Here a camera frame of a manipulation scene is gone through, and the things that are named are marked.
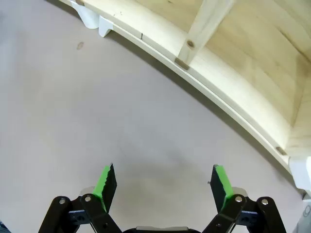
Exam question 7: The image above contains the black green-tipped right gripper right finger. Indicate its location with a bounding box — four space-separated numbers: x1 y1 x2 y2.
201 164 289 233

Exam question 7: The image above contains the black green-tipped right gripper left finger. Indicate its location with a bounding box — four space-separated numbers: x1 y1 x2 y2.
37 163 122 233

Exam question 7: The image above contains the white power strip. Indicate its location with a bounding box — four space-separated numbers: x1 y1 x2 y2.
288 156 311 190

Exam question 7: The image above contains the light wooden four-compartment shelf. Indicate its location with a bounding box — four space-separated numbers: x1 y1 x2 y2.
58 0 311 157

